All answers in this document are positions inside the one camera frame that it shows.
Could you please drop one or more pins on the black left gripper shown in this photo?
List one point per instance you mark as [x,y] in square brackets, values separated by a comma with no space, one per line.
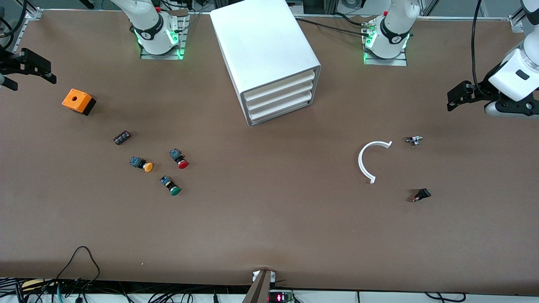
[484,86]

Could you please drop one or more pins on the brown camera post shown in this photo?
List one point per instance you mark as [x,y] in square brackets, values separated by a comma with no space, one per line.
[259,290]

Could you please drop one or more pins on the orange push button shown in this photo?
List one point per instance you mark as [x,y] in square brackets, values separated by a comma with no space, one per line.
[147,167]

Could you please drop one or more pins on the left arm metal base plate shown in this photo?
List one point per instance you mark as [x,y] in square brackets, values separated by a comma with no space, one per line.
[385,62]

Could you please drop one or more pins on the red push button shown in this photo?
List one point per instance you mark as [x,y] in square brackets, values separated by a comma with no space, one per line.
[182,164]

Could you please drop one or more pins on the white uppermost drawer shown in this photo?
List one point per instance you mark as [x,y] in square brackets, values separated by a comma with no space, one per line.
[280,85]

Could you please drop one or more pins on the white lowest drawer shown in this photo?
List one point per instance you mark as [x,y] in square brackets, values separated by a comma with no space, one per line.
[280,107]

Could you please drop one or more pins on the orange box with black base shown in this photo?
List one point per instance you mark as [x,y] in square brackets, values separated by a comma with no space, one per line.
[76,100]

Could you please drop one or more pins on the green push button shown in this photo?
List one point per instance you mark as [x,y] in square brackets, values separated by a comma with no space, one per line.
[174,190]

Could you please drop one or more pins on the white middle drawer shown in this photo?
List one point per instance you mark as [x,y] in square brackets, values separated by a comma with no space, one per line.
[280,96]

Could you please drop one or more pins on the white drawer cabinet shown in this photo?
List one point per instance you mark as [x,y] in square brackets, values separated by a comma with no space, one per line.
[261,42]

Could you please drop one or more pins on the white curved plastic arc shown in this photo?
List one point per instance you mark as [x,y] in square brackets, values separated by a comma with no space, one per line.
[361,162]

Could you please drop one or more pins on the small silver metal connector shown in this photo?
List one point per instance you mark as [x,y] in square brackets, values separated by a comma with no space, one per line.
[414,141]

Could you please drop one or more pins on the circuit board with red display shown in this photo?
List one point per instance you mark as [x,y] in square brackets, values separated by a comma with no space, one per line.
[280,298]

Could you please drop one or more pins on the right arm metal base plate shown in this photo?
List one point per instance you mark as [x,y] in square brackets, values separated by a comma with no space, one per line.
[162,56]

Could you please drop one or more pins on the aluminium frame corner profile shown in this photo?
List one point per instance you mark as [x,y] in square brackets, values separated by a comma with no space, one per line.
[516,21]
[33,14]

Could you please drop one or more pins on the small black terminal block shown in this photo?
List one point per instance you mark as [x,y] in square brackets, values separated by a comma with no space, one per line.
[122,137]

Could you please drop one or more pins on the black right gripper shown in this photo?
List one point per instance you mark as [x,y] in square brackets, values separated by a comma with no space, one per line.
[9,65]

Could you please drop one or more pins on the small black red switch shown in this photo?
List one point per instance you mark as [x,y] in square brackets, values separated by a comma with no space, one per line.
[423,194]

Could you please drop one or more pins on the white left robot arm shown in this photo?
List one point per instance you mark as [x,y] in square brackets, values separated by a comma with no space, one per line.
[393,29]

